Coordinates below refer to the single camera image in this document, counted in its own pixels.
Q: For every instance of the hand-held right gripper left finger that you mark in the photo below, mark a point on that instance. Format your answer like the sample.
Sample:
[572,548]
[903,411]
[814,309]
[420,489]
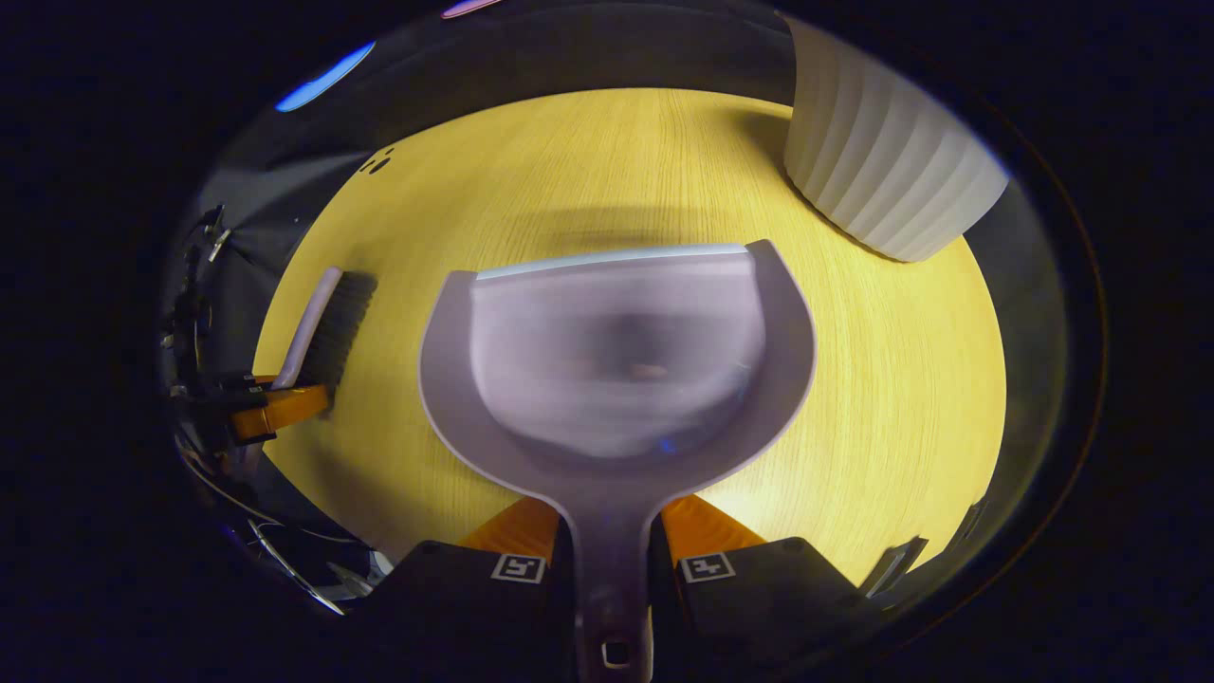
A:
[455,607]

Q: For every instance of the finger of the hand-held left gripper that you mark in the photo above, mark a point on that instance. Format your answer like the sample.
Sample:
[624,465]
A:
[285,408]

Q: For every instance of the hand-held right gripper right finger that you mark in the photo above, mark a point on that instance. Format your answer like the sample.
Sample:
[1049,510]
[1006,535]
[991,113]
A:
[759,607]

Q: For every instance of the small pink broom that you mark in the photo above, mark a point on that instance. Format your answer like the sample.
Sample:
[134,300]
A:
[337,323]

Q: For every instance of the pink dustpan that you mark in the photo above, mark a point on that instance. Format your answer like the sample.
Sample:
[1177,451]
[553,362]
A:
[616,493]

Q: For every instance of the white ribbed garbage bin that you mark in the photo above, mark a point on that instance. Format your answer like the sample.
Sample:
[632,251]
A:
[882,161]

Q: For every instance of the wooden desktop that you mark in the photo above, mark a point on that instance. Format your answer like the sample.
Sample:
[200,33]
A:
[588,161]

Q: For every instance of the small black bracket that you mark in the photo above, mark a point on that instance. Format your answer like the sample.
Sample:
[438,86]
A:
[892,567]

